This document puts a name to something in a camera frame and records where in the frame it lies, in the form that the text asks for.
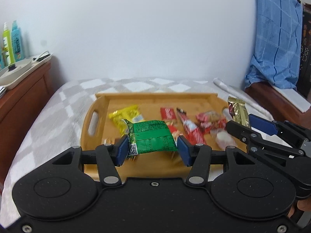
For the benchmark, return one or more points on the green spray bottle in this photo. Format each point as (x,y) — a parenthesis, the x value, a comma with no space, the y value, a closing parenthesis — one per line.
(7,45)

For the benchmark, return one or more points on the papers on dresser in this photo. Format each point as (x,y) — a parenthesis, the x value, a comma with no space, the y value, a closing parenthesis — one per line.
(2,91)

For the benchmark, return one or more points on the brown chocolate wafer packet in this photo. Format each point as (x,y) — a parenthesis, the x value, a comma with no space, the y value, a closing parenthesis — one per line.
(114,141)

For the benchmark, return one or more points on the red nut snack packet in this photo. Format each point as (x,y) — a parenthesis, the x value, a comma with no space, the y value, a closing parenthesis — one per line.
(175,133)

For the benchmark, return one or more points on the wooden dresser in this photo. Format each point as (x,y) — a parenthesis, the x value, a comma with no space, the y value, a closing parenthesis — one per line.
(19,109)

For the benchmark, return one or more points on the bamboo serving tray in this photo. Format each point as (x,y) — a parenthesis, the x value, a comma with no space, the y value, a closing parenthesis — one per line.
(98,126)

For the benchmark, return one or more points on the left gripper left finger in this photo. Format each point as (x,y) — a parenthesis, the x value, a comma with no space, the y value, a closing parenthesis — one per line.
(110,156)

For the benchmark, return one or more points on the olive gold snack packet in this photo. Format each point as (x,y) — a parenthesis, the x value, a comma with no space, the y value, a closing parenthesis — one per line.
(238,111)

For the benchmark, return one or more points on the long red snack bar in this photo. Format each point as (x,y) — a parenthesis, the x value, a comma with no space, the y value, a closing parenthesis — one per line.
(194,134)

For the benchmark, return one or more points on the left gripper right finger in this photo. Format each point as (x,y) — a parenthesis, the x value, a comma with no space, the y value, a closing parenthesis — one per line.
(198,158)

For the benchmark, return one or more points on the blue plaid cloth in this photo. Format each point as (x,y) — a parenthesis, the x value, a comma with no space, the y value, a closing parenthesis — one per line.
(277,55)

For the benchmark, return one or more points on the person's right hand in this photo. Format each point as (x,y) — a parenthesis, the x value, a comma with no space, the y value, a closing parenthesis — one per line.
(303,205)

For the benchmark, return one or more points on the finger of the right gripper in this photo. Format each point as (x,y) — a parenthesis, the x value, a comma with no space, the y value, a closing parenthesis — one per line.
(293,134)
(253,139)

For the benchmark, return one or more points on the yellow snack packet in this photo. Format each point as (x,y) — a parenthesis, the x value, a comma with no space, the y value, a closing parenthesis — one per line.
(120,118)

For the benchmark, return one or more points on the large Biscoff biscuit packet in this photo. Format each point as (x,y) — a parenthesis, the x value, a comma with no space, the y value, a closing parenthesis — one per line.
(167,114)

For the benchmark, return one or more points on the wooden chair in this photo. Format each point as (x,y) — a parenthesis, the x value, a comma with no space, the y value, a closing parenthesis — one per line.
(279,107)

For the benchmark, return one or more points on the green snack packet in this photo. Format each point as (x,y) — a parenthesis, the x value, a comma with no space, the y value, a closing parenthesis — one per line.
(148,137)

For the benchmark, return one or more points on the pink cake packet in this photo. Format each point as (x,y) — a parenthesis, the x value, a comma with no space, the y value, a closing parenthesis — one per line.
(208,116)

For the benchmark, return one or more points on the white marshmallow packet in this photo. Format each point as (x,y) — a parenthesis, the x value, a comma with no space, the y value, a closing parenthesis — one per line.
(222,138)

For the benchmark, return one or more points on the dark red chocolate bar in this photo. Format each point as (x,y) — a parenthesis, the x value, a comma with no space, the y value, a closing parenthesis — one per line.
(207,127)

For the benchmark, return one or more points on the grey checkered blanket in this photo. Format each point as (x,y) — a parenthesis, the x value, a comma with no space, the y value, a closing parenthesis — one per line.
(59,125)

